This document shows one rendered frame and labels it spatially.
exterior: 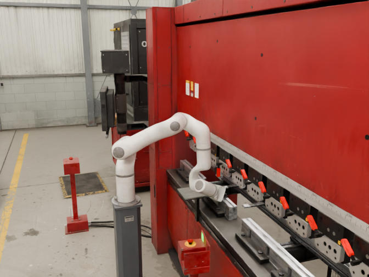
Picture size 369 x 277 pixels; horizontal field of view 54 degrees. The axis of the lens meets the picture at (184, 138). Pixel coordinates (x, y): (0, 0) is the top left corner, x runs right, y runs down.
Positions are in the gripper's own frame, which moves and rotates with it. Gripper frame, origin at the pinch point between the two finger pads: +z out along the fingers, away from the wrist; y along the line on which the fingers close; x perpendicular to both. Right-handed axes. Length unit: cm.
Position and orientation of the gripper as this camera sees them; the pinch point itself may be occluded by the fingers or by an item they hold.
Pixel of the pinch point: (224, 195)
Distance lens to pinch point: 252.9
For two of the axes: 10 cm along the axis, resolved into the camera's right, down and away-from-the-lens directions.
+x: -7.4, -1.7, 6.5
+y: 3.3, -9.3, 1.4
